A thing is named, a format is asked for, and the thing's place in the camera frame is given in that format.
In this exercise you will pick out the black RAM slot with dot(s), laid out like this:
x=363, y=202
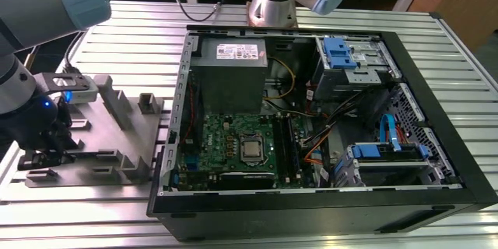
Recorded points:
x=278, y=144
x=286, y=144

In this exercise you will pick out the grey parts rack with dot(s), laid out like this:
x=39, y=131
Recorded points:
x=117, y=132

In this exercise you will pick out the blue port connector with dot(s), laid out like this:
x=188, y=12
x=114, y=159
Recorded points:
x=192, y=164

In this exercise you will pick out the green Dell motherboard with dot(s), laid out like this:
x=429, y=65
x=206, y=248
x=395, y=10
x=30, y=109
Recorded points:
x=218, y=132

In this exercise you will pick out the grey power supply unit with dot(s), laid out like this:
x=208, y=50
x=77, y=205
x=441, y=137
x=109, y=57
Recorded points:
x=230, y=85

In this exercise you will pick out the silver CPU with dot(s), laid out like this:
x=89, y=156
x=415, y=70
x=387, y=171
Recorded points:
x=253, y=148

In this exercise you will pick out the black open PC case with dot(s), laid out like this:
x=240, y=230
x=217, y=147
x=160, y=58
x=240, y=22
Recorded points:
x=273, y=220

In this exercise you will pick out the blue disk carrier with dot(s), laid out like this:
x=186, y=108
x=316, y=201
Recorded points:
x=337, y=53
x=371, y=151

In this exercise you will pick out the grey metal drive cage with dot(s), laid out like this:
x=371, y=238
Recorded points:
x=351, y=82

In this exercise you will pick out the grey metal disk bay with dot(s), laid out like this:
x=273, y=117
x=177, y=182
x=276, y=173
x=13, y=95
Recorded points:
x=393, y=167

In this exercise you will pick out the brown wooden cabinet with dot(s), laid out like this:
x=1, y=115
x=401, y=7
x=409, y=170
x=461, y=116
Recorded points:
x=467, y=4

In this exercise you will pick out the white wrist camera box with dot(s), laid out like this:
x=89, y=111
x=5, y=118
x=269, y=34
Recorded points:
x=84, y=96

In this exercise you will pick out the black camera bracket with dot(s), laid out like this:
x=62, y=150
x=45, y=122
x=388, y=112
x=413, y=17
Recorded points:
x=49, y=81

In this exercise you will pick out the small black intrusion switch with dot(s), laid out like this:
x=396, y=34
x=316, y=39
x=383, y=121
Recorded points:
x=174, y=138

